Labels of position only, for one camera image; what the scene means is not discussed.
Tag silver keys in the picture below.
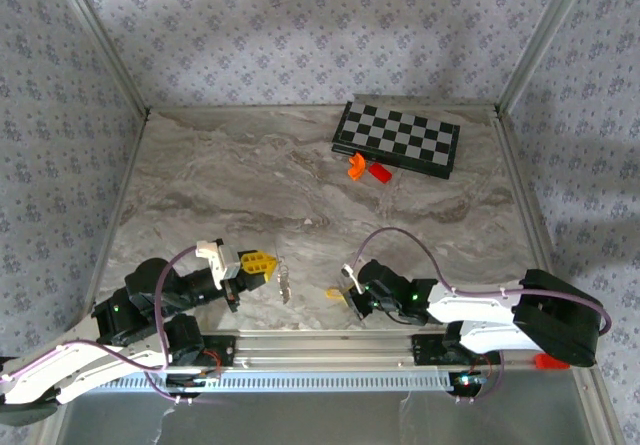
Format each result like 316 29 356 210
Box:
275 257 295 305

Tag small circuit board with leds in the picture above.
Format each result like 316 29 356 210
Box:
452 372 486 391

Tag red plastic block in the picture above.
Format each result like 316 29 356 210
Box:
368 161 395 185

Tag orange curved plastic piece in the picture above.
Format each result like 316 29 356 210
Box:
347 152 369 182

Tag grey metal sheet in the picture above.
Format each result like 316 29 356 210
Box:
49 389 616 445

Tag black grey folding chessboard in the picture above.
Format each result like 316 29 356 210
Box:
331 100 461 181

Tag red clamp block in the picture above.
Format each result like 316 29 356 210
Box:
534 352 571 371

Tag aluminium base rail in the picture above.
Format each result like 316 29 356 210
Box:
202 329 591 372

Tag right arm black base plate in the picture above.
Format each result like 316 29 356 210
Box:
410 333 451 366

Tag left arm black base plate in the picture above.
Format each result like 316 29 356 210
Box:
199 333 237 367

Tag white slotted cable duct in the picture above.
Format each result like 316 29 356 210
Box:
97 367 479 394

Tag aluminium table side rail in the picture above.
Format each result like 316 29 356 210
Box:
492 108 571 286
82 112 150 316

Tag aluminium frame post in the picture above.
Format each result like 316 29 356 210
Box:
49 0 152 119
496 0 599 112

